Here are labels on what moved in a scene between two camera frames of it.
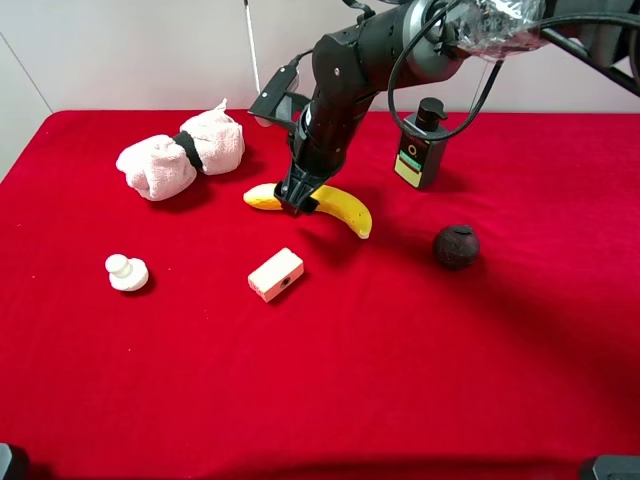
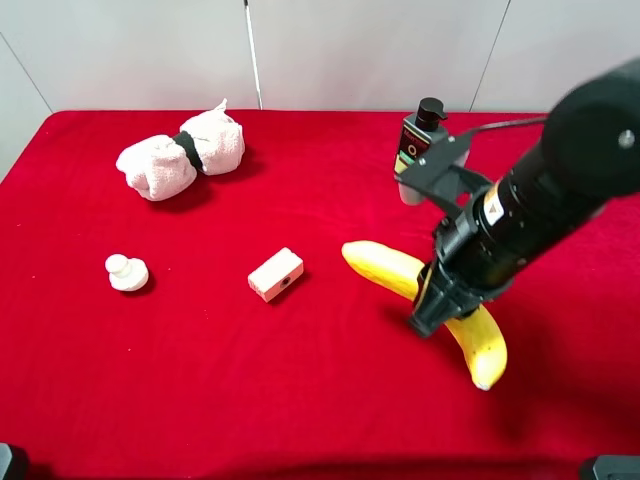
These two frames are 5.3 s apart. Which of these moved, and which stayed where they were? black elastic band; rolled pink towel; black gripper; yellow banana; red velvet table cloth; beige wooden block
Moved: yellow banana; black gripper
Stayed: black elastic band; red velvet table cloth; beige wooden block; rolled pink towel
